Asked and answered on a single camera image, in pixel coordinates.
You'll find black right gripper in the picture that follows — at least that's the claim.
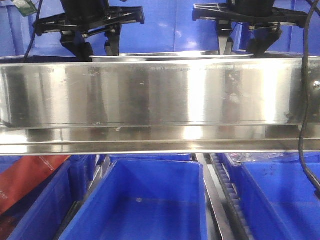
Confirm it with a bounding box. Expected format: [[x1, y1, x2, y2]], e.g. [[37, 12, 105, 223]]
[[192, 0, 308, 28]]

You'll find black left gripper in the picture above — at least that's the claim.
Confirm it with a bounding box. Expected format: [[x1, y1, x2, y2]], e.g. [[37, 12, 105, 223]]
[[33, 0, 145, 38]]

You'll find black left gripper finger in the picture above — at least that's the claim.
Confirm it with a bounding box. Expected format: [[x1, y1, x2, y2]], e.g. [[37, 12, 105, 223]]
[[216, 20, 234, 54], [246, 27, 282, 58]]

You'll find red brown bag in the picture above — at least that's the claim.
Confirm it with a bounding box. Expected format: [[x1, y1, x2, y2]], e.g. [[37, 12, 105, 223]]
[[0, 155, 70, 214]]

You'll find steel rack front rail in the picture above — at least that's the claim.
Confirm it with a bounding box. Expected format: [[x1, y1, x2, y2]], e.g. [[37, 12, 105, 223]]
[[0, 57, 320, 155]]

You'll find blue bin lower centre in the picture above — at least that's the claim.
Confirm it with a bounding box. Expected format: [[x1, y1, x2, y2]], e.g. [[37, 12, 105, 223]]
[[60, 159, 208, 240]]

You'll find silver metal tray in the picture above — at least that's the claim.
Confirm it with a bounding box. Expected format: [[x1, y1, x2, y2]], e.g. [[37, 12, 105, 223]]
[[90, 50, 253, 62]]

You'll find blue bin lower left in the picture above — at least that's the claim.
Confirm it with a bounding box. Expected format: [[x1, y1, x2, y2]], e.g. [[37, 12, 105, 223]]
[[0, 155, 98, 240]]

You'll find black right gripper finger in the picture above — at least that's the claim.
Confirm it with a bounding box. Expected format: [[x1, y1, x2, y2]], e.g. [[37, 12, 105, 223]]
[[60, 31, 94, 62], [104, 24, 122, 56]]

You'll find black cable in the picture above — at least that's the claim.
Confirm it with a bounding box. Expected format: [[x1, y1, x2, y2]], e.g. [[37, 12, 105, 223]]
[[298, 0, 320, 193]]

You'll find blue bin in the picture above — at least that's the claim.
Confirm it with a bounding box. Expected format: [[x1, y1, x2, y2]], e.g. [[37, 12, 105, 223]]
[[0, 155, 98, 240], [222, 153, 320, 240], [60, 159, 208, 240]]

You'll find steel divider rail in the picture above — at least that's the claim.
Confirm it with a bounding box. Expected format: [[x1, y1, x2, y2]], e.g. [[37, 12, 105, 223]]
[[195, 153, 236, 240]]

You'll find blue bin lower right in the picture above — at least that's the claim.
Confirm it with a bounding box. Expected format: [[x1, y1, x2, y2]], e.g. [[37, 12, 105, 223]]
[[222, 153, 320, 240]]

